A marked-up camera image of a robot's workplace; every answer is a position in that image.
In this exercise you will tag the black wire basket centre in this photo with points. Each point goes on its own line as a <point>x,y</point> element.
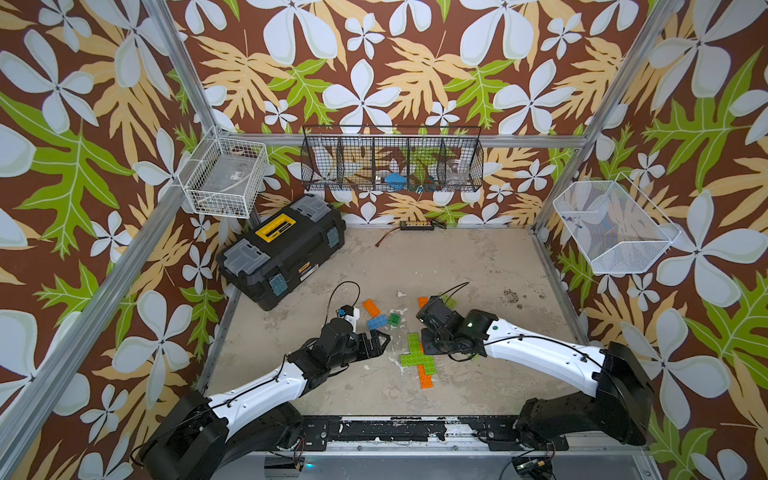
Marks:
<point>391,158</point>

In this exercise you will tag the orange flat lego plate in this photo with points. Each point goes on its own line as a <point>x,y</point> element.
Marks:
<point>371,308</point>

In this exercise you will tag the white wire basket left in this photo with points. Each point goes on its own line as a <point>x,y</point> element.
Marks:
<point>223,176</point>

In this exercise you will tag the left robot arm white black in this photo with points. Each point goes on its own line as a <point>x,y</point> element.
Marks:
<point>203,434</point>

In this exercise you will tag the black toolbox yellow handle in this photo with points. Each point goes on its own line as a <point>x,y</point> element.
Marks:
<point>271,261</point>

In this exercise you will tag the orange lego brick long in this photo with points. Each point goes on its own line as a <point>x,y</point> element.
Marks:
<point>425,380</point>

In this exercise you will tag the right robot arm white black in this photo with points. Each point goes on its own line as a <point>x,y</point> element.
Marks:
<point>613,394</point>

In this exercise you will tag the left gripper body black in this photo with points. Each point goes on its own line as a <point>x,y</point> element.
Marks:
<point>354,349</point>

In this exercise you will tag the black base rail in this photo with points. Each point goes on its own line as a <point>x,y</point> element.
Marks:
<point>318,432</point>

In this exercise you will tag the blue flat lego plate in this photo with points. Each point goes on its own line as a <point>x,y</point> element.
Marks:
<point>377,322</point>

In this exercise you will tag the black power strip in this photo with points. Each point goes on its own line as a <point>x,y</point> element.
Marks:
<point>412,225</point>

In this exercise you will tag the lime lego brick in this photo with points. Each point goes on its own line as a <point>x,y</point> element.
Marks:
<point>415,346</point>
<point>415,359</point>

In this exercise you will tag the white wire basket right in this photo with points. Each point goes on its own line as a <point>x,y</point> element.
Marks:
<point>616,225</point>

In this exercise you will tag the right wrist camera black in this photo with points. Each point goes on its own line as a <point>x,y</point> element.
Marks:
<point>436,316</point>

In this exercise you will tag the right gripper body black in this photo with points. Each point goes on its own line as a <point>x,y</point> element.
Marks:
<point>439,344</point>

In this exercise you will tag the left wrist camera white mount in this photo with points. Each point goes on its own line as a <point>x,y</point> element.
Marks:
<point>351,314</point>

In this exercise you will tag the white wire basket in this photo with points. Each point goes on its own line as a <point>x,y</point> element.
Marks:
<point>223,176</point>
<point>616,225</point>

